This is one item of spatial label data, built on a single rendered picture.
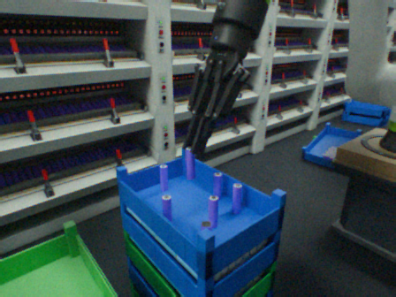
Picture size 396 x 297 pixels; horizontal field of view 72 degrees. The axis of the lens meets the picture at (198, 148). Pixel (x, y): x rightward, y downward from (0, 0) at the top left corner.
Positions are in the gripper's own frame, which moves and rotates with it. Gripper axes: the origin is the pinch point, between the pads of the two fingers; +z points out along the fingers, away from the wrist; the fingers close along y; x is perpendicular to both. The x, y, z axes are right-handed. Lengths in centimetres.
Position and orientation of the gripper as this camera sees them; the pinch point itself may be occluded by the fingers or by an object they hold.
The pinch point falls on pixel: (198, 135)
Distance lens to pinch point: 53.0
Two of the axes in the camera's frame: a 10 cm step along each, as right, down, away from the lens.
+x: -7.0, -1.8, -7.0
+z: -3.3, 9.4, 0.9
